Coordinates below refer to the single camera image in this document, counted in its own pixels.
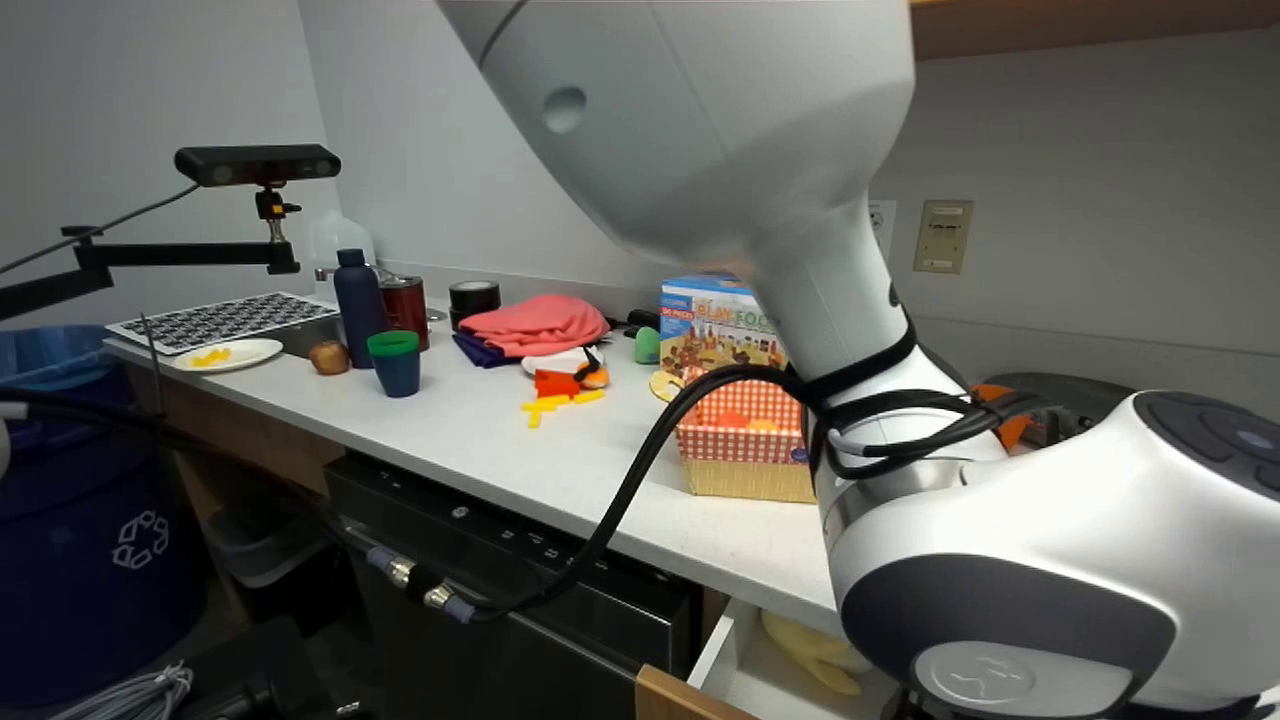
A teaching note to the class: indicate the white drawer with wooden face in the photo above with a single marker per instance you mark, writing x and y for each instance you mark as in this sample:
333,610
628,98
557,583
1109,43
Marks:
743,673

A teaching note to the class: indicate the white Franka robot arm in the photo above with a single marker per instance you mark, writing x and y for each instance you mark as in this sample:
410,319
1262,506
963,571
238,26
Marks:
746,121

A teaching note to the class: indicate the black flat object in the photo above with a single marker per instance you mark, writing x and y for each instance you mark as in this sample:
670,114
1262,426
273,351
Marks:
636,322

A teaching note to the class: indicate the orange toy ball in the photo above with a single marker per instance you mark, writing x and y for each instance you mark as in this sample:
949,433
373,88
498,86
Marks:
598,378

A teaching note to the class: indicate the yellow toy fry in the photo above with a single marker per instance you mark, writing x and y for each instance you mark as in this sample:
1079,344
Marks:
587,399
542,408

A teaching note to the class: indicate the blue toy food box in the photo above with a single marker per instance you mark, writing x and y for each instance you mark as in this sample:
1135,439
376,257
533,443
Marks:
714,322

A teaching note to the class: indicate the red toy fries holder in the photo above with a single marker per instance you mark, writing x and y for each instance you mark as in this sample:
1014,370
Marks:
557,386

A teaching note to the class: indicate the red cloth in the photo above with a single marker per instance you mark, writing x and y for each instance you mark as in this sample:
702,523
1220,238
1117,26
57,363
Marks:
542,322

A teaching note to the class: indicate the orange toy fruit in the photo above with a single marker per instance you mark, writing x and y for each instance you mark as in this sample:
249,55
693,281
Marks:
755,426

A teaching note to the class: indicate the orange checkered paper basket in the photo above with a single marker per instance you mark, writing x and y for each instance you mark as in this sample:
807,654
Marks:
743,444

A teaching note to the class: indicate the navy blue cloth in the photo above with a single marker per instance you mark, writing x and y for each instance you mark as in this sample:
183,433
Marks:
483,351

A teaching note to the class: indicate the black tape roll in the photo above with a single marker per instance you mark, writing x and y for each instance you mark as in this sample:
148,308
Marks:
475,300

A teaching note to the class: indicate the dark red can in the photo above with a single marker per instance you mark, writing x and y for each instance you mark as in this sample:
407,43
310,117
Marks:
407,308

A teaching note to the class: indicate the green cup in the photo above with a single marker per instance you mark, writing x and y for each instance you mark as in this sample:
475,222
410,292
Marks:
392,363

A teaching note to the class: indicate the dark blue bottle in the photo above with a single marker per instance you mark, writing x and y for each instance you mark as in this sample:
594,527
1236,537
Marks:
359,312

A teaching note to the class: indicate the brown toy ball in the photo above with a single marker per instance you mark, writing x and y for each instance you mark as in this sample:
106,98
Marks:
330,357

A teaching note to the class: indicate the orange plastic cup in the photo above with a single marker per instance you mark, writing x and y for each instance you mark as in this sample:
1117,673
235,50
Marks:
1019,429

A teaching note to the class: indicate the small white plate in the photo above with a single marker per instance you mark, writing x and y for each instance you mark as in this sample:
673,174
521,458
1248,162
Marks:
257,353

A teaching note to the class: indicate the dark grey round plate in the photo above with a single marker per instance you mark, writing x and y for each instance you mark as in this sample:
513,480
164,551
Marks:
1052,386

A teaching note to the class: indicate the white grid rack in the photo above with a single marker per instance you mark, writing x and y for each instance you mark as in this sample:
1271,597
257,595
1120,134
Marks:
227,322

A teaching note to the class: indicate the dark grey waste bin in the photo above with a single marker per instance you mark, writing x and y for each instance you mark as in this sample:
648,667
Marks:
265,544

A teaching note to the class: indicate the yellow toy food piece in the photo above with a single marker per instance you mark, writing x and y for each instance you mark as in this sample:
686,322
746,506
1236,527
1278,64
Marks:
207,357

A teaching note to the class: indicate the blue recycling bin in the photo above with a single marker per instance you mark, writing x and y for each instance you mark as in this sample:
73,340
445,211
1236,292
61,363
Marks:
82,535

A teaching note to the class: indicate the crumpled white plastic bag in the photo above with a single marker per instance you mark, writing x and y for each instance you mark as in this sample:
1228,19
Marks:
133,695

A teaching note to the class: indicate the beige wall switch plate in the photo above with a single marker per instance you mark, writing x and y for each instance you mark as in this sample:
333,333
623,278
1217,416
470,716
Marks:
945,238

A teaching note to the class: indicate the black stereo camera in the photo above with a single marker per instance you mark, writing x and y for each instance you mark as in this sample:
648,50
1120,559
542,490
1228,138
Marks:
254,167

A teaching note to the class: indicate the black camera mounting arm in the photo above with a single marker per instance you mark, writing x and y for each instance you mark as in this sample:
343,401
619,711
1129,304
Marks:
160,255

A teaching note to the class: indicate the wooden wall cabinet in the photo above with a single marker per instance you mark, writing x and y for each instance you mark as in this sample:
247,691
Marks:
1094,21

